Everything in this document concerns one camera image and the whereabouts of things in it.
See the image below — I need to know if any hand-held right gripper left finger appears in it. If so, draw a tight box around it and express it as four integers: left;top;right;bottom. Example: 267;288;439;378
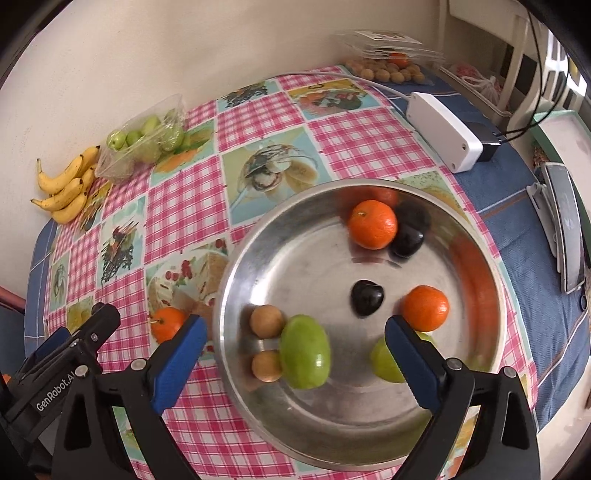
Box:
54;315;208;480

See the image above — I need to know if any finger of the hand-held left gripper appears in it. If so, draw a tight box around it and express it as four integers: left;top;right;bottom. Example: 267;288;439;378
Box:
54;315;208;480
385;315;541;480

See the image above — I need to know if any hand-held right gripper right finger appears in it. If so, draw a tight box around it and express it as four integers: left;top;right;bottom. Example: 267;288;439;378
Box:
385;315;541;480

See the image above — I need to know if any yellow-green mango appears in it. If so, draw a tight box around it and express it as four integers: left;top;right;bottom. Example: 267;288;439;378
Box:
369;330;437;384

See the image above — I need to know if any orange tangerine with stem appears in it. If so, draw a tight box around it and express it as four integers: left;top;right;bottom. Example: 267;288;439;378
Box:
148;307;188;344

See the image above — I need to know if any green mango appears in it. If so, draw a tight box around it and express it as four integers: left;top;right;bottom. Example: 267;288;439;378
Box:
279;314;332;390

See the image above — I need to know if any round metal plate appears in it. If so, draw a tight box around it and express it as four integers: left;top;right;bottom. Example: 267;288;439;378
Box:
212;179;509;472

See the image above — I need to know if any pile of small green fruits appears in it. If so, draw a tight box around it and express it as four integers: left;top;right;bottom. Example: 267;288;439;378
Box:
107;115;185;162

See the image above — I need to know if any blue tablecloth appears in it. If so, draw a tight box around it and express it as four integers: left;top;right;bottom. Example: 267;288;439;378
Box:
23;69;591;430

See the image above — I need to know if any pink checked printed tablecloth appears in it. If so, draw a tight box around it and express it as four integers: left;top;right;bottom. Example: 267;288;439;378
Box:
46;65;539;480

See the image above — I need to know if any clear plastic punnet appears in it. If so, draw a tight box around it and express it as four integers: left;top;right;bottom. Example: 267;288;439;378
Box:
95;93;188;183

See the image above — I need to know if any yellow banana bunch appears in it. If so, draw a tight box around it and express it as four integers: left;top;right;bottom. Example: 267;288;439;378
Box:
30;145;101;225

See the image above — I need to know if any dark smartphone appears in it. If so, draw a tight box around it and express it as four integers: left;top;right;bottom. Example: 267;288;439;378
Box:
540;161;587;294

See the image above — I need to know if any white phone stand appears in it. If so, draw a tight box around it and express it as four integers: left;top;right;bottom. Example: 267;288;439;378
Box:
526;182;561;259

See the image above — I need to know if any black power adapter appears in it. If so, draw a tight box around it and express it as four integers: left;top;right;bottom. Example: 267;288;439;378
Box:
478;131;504;162

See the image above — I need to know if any white power box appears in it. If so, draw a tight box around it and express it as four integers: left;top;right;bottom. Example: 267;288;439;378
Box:
406;91;484;174

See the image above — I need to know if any pale green tray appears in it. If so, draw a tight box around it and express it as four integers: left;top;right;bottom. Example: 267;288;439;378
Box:
529;111;591;167

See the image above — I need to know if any plastic bag with red contents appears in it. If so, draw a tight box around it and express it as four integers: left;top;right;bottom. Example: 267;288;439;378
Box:
450;62;502;107

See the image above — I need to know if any pile of loose brown longans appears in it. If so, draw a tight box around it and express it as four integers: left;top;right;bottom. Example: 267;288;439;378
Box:
346;58;426;85

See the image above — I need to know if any clear plastic clamshell container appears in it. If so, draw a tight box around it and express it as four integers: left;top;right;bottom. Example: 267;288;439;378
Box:
332;30;446;70

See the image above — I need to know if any white chair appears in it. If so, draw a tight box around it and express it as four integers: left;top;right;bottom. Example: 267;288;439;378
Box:
438;0;561;130

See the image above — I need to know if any black cable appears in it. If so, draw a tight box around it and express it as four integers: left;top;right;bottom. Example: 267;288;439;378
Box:
496;0;568;141

